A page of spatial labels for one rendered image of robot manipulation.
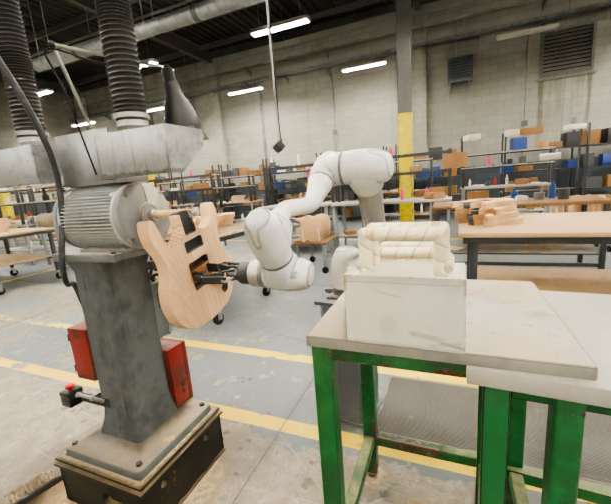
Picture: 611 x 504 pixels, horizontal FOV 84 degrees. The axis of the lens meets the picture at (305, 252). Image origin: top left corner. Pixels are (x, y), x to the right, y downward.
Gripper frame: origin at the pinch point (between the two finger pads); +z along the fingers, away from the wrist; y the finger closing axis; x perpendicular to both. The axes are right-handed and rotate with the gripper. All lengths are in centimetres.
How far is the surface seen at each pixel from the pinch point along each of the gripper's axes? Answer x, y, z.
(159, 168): 36.6, -4.5, 1.4
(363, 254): 12, -13, -61
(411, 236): 16, -13, -72
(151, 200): 24.2, 11.4, 25.5
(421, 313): -1, -17, -74
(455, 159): -21, 364, -87
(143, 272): -6.2, 10.6, 41.5
